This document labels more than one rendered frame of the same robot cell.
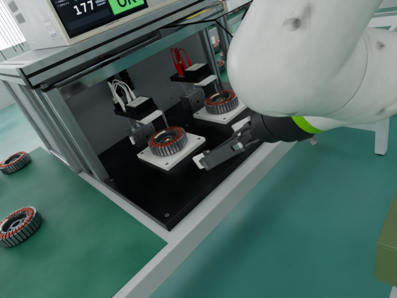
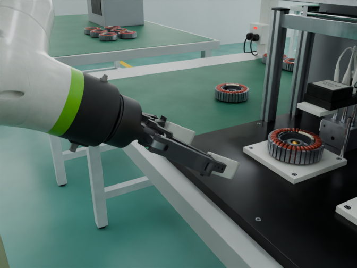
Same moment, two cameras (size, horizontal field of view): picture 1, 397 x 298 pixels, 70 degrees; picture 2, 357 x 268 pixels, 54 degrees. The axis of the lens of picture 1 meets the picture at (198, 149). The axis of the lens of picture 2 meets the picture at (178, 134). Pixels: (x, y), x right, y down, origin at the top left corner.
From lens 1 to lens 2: 0.81 m
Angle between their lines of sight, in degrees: 81
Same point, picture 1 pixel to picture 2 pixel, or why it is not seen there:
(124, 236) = not seen: hidden behind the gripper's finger
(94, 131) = not seen: hidden behind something
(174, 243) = (144, 153)
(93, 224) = (206, 122)
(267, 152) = (227, 239)
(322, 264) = not seen: outside the picture
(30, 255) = (197, 103)
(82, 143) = (270, 75)
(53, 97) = (277, 18)
